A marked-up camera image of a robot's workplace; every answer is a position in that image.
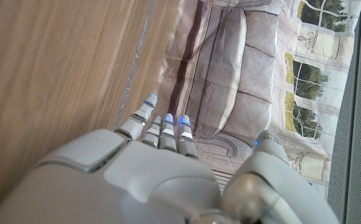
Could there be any printed sofa room backdrop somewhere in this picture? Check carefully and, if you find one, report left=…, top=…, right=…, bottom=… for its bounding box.
left=154, top=0, right=361, bottom=200

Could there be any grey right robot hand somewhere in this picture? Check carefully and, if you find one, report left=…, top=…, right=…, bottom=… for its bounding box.
left=0, top=93, right=340, bottom=224

